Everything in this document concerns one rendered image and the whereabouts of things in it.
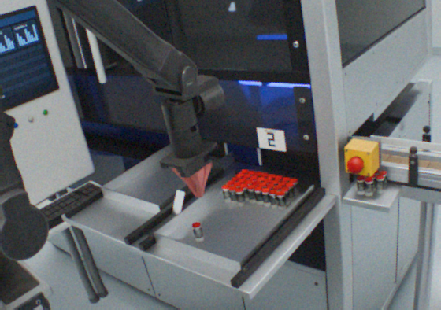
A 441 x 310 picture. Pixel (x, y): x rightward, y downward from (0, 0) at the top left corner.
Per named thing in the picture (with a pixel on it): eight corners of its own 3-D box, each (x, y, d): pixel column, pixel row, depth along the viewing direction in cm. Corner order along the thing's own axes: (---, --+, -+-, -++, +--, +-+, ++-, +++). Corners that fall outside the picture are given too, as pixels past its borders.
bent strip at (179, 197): (181, 208, 125) (177, 189, 123) (190, 210, 123) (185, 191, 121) (146, 234, 116) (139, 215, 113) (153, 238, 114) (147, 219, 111)
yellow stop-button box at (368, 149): (356, 160, 116) (354, 134, 113) (381, 164, 111) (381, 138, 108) (344, 173, 111) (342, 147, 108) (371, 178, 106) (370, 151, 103)
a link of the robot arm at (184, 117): (153, 100, 81) (175, 101, 78) (179, 86, 86) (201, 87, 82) (161, 134, 84) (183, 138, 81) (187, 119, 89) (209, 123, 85)
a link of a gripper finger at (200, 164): (220, 193, 90) (210, 151, 86) (196, 212, 85) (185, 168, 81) (194, 187, 94) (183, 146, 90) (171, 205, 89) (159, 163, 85)
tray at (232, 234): (235, 180, 134) (233, 169, 133) (314, 196, 119) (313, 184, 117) (157, 244, 111) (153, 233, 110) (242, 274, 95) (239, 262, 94)
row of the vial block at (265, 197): (232, 193, 127) (229, 179, 125) (288, 206, 116) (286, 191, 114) (227, 197, 125) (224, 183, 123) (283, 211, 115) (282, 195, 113)
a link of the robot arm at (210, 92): (146, 64, 80) (181, 70, 75) (189, 46, 87) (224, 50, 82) (157, 125, 86) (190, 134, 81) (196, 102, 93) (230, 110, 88)
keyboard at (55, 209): (92, 185, 165) (90, 179, 164) (111, 194, 155) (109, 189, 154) (-4, 237, 141) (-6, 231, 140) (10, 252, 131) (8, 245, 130)
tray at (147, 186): (176, 149, 162) (173, 141, 160) (234, 160, 146) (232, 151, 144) (104, 197, 139) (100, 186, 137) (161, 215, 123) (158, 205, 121)
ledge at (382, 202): (362, 178, 126) (362, 172, 125) (405, 186, 118) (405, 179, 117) (342, 203, 116) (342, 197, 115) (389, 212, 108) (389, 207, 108)
